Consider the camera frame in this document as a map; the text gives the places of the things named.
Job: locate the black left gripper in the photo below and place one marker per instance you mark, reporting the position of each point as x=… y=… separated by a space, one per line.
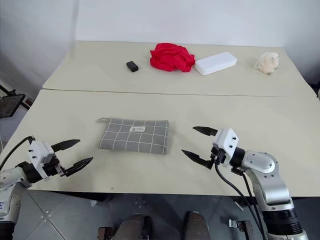
x=53 y=166

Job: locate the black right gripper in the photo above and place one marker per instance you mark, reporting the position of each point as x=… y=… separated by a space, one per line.
x=219 y=156

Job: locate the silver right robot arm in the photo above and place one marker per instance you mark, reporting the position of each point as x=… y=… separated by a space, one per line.
x=262 y=162

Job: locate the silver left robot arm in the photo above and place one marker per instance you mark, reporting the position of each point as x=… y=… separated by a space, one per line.
x=10 y=175

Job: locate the grey checked pouch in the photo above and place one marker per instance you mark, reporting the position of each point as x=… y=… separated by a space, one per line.
x=135 y=140

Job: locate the dark rounded shape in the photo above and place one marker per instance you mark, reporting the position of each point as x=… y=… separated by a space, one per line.
x=196 y=226
x=133 y=227

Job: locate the black metal stand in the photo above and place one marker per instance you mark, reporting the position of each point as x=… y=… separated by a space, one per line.
x=10 y=102

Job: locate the white rectangular plastic box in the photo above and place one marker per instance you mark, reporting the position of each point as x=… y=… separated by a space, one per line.
x=215 y=63

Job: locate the crumpled red cloth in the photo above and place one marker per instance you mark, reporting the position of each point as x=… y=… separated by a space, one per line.
x=171 y=58

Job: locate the crumpled beige plastic bag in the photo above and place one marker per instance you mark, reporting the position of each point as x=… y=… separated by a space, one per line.
x=267 y=62

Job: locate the small black box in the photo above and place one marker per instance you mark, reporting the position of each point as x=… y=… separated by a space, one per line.
x=132 y=66

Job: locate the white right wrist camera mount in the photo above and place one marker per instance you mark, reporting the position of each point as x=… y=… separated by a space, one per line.
x=226 y=140

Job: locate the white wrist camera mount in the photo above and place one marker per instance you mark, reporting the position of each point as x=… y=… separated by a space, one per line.
x=226 y=140
x=40 y=152

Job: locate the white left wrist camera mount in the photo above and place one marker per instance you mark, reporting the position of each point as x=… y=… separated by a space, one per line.
x=40 y=152

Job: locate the brown metal bracket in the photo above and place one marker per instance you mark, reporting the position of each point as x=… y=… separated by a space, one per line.
x=105 y=233

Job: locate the metal caster frame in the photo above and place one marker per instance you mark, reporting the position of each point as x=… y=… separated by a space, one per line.
x=241 y=226

